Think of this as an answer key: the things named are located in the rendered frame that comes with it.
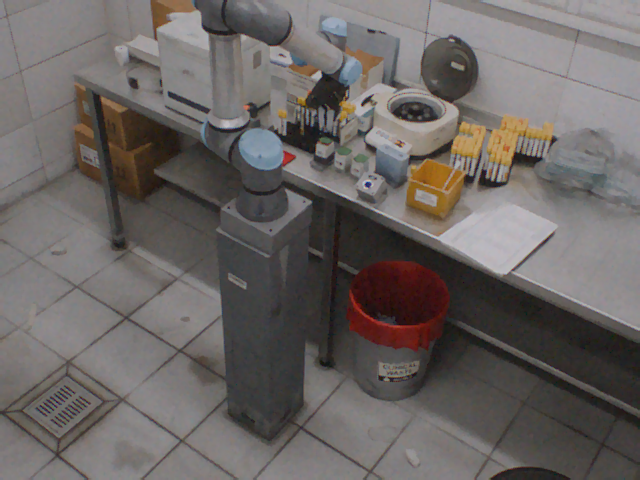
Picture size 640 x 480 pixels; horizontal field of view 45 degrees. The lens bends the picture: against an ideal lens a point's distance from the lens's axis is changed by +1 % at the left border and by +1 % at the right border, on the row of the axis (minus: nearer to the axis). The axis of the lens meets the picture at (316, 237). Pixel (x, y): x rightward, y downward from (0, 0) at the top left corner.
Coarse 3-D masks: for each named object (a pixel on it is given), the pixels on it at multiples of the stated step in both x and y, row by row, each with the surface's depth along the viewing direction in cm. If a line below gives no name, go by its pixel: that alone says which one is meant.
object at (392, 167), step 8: (384, 144) 248; (376, 152) 247; (384, 152) 244; (400, 152) 244; (376, 160) 249; (384, 160) 246; (392, 160) 243; (400, 160) 241; (376, 168) 250; (384, 168) 248; (392, 168) 245; (400, 168) 243; (384, 176) 249; (392, 176) 247; (400, 176) 245; (392, 184) 246; (400, 184) 248
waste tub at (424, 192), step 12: (420, 168) 239; (432, 168) 243; (444, 168) 240; (408, 180) 233; (420, 180) 244; (432, 180) 245; (444, 180) 243; (456, 180) 240; (408, 192) 236; (420, 192) 234; (432, 192) 231; (444, 192) 229; (456, 192) 237; (408, 204) 239; (420, 204) 236; (432, 204) 234; (444, 204) 232; (444, 216) 234
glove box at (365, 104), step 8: (376, 88) 282; (384, 88) 282; (392, 88) 282; (360, 96) 277; (368, 96) 277; (376, 96) 272; (384, 96) 273; (360, 104) 273; (368, 104) 276; (360, 112) 268; (368, 112) 268; (360, 120) 267; (368, 120) 267; (360, 128) 269; (368, 128) 270
